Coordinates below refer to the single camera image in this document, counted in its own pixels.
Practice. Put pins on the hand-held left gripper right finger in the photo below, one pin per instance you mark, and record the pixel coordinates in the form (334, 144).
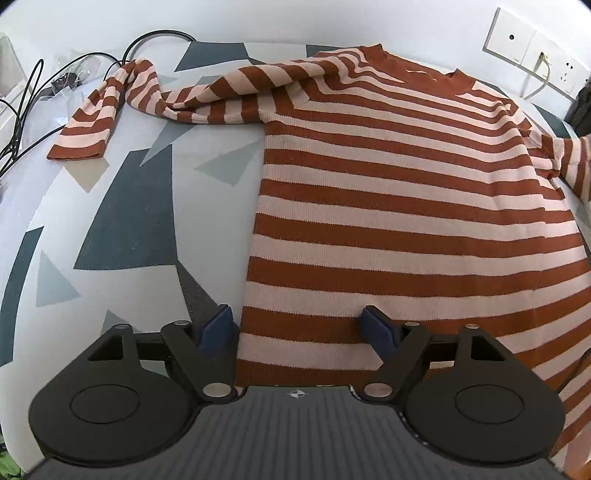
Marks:
(378, 330)

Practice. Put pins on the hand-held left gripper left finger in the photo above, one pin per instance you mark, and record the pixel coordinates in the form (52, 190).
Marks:
(217, 332)

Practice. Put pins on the brown and pink striped sweater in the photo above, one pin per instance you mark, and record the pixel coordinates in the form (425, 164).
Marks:
(392, 207)

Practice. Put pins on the geometric patterned tablecloth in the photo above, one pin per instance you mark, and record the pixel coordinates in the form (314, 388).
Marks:
(129, 221)

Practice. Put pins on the clear plastic wrapper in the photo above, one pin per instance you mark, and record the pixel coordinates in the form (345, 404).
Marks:
(76, 74)

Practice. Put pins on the grey laptop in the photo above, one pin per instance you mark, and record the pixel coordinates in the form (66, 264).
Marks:
(9, 64)

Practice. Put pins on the white coaxial wall outlet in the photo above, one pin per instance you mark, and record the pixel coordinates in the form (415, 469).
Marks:
(501, 41)

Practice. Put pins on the white power wall socket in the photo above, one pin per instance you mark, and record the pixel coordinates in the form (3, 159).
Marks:
(570, 74)

